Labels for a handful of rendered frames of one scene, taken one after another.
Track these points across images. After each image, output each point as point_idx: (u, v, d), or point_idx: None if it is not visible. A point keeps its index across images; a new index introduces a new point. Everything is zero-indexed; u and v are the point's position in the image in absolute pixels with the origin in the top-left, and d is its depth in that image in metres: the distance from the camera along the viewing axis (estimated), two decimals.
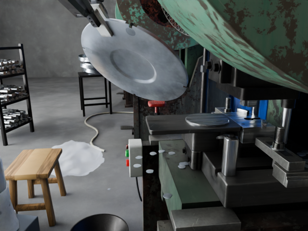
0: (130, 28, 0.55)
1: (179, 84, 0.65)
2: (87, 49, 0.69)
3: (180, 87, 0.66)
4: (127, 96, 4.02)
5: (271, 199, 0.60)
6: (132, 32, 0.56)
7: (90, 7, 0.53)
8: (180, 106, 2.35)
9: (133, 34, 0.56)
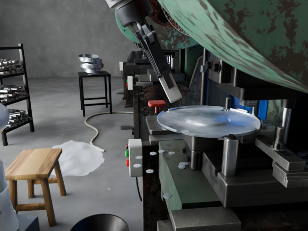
0: (254, 129, 0.69)
1: None
2: (185, 132, 0.67)
3: None
4: (127, 96, 4.02)
5: (271, 199, 0.60)
6: (250, 127, 0.70)
7: (156, 71, 0.62)
8: (180, 106, 2.35)
9: (250, 128, 0.71)
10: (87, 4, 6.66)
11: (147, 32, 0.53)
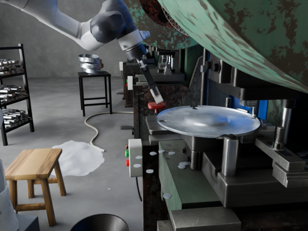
0: None
1: None
2: (248, 118, 0.79)
3: None
4: (127, 96, 4.02)
5: (271, 199, 0.60)
6: None
7: (148, 85, 1.07)
8: (180, 106, 2.35)
9: None
10: (87, 4, 6.66)
11: (142, 65, 0.98)
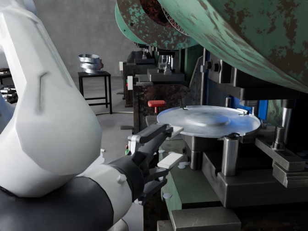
0: None
1: None
2: None
3: None
4: (127, 96, 4.02)
5: (271, 199, 0.60)
6: None
7: (166, 171, 0.56)
8: (180, 106, 2.35)
9: None
10: (87, 4, 6.66)
11: (133, 143, 0.46)
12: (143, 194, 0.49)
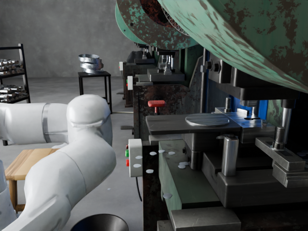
0: None
1: None
2: None
3: None
4: (127, 96, 4.02)
5: (271, 199, 0.60)
6: None
7: None
8: (180, 106, 2.35)
9: None
10: (87, 4, 6.66)
11: None
12: None
